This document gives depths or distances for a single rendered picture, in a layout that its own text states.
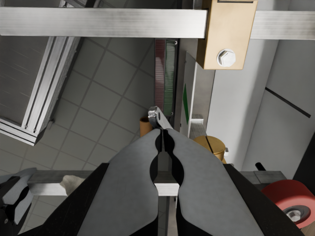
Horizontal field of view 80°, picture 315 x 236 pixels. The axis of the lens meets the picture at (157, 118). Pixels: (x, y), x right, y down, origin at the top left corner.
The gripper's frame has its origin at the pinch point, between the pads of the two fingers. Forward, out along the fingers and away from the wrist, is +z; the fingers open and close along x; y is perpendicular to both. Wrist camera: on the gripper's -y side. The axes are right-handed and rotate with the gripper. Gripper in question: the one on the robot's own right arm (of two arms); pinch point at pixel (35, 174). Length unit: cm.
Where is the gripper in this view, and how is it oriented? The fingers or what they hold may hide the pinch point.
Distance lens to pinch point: 42.5
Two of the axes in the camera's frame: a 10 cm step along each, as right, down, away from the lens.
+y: -10.0, -0.1, -0.1
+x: -0.1, 8.8, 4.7
